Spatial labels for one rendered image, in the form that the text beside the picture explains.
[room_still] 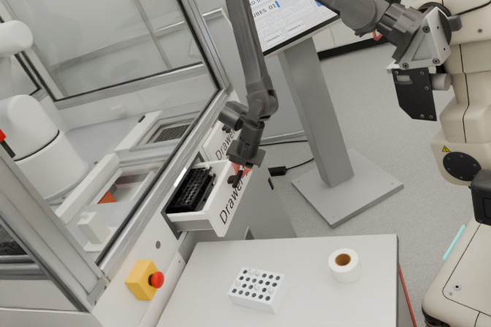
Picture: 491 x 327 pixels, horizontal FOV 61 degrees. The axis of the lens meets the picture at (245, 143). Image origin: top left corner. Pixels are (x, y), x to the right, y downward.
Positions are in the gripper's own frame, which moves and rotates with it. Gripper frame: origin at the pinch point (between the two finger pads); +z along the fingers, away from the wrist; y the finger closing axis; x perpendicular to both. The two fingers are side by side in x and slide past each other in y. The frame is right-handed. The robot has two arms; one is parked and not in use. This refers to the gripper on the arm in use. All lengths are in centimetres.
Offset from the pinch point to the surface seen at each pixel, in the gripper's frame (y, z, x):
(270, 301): -18.5, -0.1, 35.6
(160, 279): 7.8, 8.1, 36.0
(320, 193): -37, 79, -90
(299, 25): 3, -11, -92
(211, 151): 13.4, 9.5, -15.5
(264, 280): -15.8, 1.7, 29.9
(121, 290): 15.3, 10.2, 41.1
